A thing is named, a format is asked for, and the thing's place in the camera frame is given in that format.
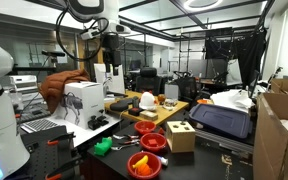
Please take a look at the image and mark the glass jar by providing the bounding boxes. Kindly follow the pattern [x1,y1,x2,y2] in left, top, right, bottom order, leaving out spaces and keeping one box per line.
[163,98,178,111]

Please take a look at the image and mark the black camera on stand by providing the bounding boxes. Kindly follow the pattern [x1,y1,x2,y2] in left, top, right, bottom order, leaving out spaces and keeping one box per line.
[41,49,67,58]

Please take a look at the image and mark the white rounded helmet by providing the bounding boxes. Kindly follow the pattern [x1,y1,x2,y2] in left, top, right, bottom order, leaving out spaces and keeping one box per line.
[138,91,157,112]

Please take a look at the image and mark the black office chair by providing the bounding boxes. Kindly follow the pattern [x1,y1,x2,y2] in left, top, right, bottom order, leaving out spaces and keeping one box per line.
[135,67,163,96]

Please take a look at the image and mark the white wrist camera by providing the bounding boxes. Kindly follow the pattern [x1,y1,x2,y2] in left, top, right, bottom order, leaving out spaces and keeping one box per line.
[79,27,102,41]

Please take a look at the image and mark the white box with robot dog print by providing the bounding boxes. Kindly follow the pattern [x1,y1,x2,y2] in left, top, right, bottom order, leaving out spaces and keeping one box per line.
[55,81,106,130]

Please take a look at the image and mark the orange bowl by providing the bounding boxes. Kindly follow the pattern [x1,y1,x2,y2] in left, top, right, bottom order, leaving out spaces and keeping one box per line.
[196,98,213,105]

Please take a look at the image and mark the grey computer keyboard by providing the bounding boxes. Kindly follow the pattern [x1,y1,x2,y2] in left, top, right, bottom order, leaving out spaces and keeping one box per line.
[20,118,60,134]

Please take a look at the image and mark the blue plastic bin lid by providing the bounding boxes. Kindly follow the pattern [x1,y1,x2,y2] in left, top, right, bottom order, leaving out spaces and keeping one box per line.
[188,103,253,139]

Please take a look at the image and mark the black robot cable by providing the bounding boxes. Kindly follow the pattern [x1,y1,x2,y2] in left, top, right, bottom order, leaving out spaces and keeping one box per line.
[55,8,110,62]

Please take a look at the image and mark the yellow wooden desk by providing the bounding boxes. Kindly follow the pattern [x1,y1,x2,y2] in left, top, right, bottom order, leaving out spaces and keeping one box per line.
[103,89,190,127]

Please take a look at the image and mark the white monitor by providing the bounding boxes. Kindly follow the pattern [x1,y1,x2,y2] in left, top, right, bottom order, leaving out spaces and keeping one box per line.
[93,63,126,96]

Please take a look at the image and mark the black box with red top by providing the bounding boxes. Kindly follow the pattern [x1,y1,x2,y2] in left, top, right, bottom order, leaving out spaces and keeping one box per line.
[127,106,144,117]

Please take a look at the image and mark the wooden shape sorter box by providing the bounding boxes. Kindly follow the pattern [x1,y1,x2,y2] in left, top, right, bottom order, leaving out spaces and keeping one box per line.
[165,120,197,154]

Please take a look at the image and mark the orange yellow toy fruit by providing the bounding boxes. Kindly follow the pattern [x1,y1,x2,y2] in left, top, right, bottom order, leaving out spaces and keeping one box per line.
[137,163,153,177]

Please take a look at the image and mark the green plastic toy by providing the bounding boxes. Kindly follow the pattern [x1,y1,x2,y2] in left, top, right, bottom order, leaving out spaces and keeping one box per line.
[93,136,113,157]

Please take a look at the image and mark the large cardboard box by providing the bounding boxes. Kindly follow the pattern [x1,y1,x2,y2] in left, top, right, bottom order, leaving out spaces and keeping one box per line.
[252,92,288,180]

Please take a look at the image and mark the black perforated board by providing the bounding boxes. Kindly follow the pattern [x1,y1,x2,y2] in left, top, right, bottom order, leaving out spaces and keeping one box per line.
[18,125,82,180]

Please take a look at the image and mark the large red plastic bowl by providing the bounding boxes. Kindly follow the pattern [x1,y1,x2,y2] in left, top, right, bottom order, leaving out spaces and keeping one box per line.
[126,151,163,180]

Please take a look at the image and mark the pliers with orange black handles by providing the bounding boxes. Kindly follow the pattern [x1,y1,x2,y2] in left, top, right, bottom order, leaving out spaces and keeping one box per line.
[118,134,141,146]

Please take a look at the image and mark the white printer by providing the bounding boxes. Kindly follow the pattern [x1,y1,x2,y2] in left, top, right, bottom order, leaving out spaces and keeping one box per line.
[9,75,40,101]

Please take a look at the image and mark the black curtain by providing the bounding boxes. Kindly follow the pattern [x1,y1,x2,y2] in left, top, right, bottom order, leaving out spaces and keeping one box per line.
[204,28,268,89]

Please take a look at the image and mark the brown puffer jacket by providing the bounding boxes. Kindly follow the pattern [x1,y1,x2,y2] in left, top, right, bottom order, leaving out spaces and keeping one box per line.
[38,69,91,114]

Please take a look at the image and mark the grey box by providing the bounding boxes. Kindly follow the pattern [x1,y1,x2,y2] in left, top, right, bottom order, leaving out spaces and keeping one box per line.
[163,83,180,100]

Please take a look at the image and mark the black mesh chair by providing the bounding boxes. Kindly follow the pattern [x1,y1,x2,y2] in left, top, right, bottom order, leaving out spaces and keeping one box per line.
[175,76,198,104]

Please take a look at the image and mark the small tan box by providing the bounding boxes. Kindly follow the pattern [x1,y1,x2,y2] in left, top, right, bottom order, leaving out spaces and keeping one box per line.
[139,110,159,122]

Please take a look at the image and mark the white blue toothpaste tube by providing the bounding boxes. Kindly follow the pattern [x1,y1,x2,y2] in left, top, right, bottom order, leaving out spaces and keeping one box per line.
[157,155,169,167]

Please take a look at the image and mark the black pouch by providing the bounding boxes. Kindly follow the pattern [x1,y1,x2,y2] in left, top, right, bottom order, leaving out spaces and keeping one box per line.
[109,96,141,113]

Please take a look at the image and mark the small cardboard box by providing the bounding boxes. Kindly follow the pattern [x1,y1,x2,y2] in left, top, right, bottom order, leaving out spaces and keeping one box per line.
[270,78,288,95]

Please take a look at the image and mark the ring ceiling light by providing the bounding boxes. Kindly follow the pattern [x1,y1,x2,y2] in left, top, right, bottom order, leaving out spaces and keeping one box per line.
[182,0,224,13]

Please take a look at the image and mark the black controller device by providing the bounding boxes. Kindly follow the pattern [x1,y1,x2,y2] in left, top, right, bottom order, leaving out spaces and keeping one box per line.
[87,114,110,131]

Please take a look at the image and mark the black clamp with orange trigger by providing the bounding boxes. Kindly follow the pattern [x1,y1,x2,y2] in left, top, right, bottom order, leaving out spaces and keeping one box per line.
[46,132,77,147]
[44,155,83,180]

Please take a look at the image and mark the white plastic bag pile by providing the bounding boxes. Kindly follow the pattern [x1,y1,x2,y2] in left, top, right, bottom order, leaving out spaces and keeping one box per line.
[210,89,255,113]

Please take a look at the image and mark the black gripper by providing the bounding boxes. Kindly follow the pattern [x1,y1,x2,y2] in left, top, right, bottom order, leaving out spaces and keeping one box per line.
[102,33,122,77]

